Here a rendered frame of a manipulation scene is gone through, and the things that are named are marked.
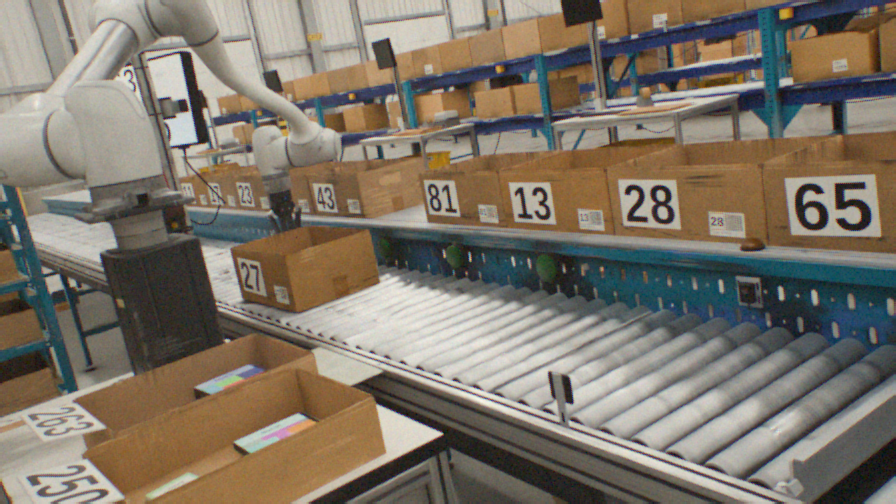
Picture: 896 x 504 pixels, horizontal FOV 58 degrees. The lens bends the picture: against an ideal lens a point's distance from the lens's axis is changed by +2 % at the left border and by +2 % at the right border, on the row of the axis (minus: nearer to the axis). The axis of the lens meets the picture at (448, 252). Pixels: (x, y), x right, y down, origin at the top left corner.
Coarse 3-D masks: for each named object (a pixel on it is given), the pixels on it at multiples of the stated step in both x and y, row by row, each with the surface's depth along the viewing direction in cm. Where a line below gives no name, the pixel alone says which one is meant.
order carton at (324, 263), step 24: (264, 240) 259; (288, 240) 264; (312, 240) 269; (336, 240) 231; (360, 240) 236; (264, 264) 234; (288, 264) 222; (312, 264) 227; (336, 264) 232; (360, 264) 237; (240, 288) 254; (288, 288) 225; (312, 288) 227; (336, 288) 232; (360, 288) 238
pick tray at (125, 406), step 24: (264, 336) 171; (192, 360) 167; (216, 360) 170; (240, 360) 174; (264, 360) 175; (288, 360) 164; (312, 360) 153; (120, 384) 159; (144, 384) 162; (168, 384) 165; (192, 384) 168; (240, 384) 144; (96, 408) 156; (120, 408) 159; (144, 408) 162; (168, 408) 165; (96, 432) 142; (120, 432) 132
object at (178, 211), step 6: (162, 210) 245; (168, 210) 244; (174, 210) 245; (180, 210) 246; (168, 216) 244; (174, 216) 245; (180, 216) 246; (168, 222) 250; (174, 222) 249; (168, 228) 250; (174, 228) 250
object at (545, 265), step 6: (540, 258) 199; (546, 258) 197; (540, 264) 199; (546, 264) 197; (552, 264) 196; (540, 270) 200; (546, 270) 198; (552, 270) 196; (540, 276) 201; (546, 276) 199; (552, 276) 197
